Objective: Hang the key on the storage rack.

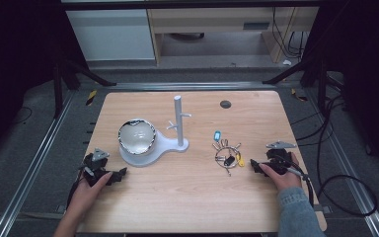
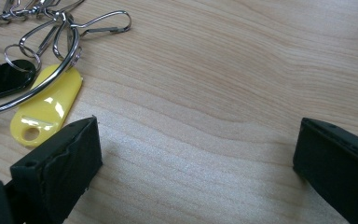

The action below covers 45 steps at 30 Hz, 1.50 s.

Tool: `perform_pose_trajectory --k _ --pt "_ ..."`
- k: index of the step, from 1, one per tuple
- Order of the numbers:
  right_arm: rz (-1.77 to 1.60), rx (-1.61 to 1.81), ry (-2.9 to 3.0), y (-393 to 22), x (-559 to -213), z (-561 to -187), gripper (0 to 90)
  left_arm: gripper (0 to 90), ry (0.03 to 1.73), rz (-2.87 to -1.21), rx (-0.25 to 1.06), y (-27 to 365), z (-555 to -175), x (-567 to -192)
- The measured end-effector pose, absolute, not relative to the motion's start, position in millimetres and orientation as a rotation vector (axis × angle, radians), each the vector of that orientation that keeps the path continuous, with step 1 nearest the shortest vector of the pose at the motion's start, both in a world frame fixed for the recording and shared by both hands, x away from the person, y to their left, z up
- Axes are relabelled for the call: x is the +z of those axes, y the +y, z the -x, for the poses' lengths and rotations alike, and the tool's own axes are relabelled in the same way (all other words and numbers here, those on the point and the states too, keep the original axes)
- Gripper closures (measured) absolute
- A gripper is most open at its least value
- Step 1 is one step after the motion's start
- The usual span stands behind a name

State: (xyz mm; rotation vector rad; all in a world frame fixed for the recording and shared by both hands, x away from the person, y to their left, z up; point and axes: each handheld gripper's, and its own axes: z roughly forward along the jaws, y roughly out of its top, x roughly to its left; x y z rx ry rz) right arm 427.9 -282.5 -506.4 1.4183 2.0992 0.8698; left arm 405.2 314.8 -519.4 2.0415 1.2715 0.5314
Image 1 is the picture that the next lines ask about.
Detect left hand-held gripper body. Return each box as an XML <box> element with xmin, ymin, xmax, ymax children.
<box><xmin>78</xmin><ymin>147</ymin><xmax>114</xmax><ymax>188</ymax></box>

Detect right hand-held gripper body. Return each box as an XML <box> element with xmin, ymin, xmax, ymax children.
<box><xmin>265</xmin><ymin>140</ymin><xmax>302</xmax><ymax>177</ymax></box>

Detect person's right hand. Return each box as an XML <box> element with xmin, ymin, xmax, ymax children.
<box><xmin>258</xmin><ymin>151</ymin><xmax>303</xmax><ymax>193</ymax></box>

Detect person's left hand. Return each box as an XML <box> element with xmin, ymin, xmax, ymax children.
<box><xmin>66</xmin><ymin>171</ymin><xmax>114</xmax><ymax>221</ymax></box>

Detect yellow black tape strip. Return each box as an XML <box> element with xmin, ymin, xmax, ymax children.
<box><xmin>290</xmin><ymin>88</ymin><xmax>310</xmax><ymax>103</ymax></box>
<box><xmin>85</xmin><ymin>89</ymin><xmax>98</xmax><ymax>107</ymax></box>

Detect white peg stand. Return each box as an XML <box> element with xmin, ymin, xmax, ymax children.
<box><xmin>117</xmin><ymin>95</ymin><xmax>192</xmax><ymax>169</ymax></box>

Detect black stand legs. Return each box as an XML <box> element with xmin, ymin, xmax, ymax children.
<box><xmin>51</xmin><ymin>48</ymin><xmax>118</xmax><ymax>120</ymax></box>
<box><xmin>262</xmin><ymin>48</ymin><xmax>346</xmax><ymax>117</ymax></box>

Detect white cabinet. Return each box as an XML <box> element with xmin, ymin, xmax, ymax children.
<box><xmin>65</xmin><ymin>8</ymin><xmax>156</xmax><ymax>62</ymax></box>

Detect light wooden desk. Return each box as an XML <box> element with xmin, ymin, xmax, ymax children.
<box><xmin>146</xmin><ymin>6</ymin><xmax>320</xmax><ymax>65</ymax></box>

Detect metal key ring with keys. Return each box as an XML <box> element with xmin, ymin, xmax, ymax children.
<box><xmin>211</xmin><ymin>129</ymin><xmax>247</xmax><ymax>178</ymax></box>

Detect left hand-held gripper cable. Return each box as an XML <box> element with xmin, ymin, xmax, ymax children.
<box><xmin>65</xmin><ymin>169</ymin><xmax>85</xmax><ymax>210</ymax></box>

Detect hand-held gripper cable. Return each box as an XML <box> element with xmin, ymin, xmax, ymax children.
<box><xmin>65</xmin><ymin>169</ymin><xmax>85</xmax><ymax>210</ymax></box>
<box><xmin>285</xmin><ymin>166</ymin><xmax>316</xmax><ymax>208</ymax></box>

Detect right hand-held gripper cable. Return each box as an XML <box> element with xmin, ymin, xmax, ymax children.
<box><xmin>285</xmin><ymin>166</ymin><xmax>316</xmax><ymax>208</ymax></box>

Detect black looped floor cable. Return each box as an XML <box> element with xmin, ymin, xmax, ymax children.
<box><xmin>290</xmin><ymin>93</ymin><xmax>379</xmax><ymax>218</ymax></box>

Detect aluminium floor rail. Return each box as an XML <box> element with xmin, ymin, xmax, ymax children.
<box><xmin>107</xmin><ymin>81</ymin><xmax>279</xmax><ymax>93</ymax></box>
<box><xmin>304</xmin><ymin>88</ymin><xmax>379</xmax><ymax>237</ymax></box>
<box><xmin>0</xmin><ymin>89</ymin><xmax>77</xmax><ymax>237</ymax></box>

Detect black cables under desk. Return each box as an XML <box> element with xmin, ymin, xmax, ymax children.
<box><xmin>270</xmin><ymin>7</ymin><xmax>310</xmax><ymax>61</ymax></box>

